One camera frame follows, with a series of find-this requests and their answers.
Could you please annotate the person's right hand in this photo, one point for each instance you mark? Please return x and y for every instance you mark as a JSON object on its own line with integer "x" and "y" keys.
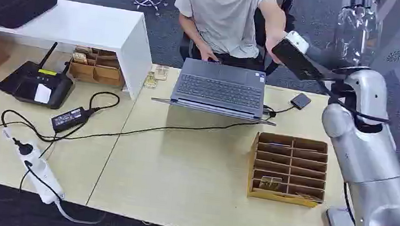
{"x": 207, "y": 52}

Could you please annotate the person's left hand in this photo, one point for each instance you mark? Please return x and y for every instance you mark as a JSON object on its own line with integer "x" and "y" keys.
{"x": 274, "y": 41}

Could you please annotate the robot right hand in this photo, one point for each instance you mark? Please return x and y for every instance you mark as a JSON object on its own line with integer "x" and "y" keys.
{"x": 292, "y": 58}

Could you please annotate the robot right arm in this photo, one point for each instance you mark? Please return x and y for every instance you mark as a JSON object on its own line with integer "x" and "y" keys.
{"x": 368, "y": 154}

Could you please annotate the grey laptop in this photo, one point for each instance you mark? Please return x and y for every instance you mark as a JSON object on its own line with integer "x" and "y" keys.
{"x": 217, "y": 89}

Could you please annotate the person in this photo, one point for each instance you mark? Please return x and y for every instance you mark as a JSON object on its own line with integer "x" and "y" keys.
{"x": 222, "y": 13}

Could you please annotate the black stand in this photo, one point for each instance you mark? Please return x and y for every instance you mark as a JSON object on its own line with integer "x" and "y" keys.
{"x": 290, "y": 2}

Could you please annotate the small black hard drive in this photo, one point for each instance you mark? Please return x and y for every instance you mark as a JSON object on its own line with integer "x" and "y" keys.
{"x": 301, "y": 101}

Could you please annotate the wooden slotted card box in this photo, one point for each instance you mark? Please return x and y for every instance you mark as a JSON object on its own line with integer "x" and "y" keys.
{"x": 288, "y": 163}

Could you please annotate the small wooden compartment box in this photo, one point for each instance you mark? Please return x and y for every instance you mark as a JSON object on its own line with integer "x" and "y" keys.
{"x": 103, "y": 75}

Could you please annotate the card stack in small box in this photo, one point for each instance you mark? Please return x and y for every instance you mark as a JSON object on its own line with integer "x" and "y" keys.
{"x": 79, "y": 57}

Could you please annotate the white desk riser shelf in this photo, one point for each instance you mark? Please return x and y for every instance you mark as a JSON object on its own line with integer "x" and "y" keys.
{"x": 82, "y": 23}

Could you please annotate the brown card lying flat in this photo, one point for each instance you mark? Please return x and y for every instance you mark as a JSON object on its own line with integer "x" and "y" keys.
{"x": 309, "y": 197}

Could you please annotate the black laptop power adapter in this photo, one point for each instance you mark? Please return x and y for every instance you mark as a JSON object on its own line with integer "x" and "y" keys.
{"x": 69, "y": 118}

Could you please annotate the black controller with antennas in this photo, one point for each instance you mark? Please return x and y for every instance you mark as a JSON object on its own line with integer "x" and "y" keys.
{"x": 22, "y": 82}

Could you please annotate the white power strip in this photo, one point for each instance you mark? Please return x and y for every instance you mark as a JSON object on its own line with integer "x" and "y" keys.
{"x": 41, "y": 174}

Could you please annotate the large black power plug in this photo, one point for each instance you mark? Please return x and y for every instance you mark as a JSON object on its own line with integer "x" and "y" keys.
{"x": 23, "y": 148}

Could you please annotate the small black power plug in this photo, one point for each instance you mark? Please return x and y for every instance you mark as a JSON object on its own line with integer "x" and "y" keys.
{"x": 28, "y": 164}

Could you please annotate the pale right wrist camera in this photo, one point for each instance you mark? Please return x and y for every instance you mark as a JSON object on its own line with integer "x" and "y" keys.
{"x": 297, "y": 42}

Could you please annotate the chrome stanchion post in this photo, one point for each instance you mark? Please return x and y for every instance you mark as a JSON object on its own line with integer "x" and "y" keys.
{"x": 356, "y": 32}

